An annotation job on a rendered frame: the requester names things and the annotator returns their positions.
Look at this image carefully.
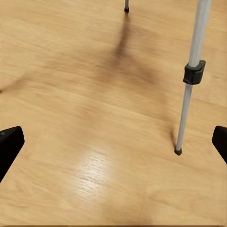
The camera tripod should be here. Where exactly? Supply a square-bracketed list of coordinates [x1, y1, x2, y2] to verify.
[124, 0, 211, 155]

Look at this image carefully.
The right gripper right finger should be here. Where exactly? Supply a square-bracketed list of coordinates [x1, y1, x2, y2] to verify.
[212, 126, 227, 163]

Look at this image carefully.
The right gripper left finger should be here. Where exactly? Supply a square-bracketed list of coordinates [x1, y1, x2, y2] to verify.
[0, 126, 25, 182]

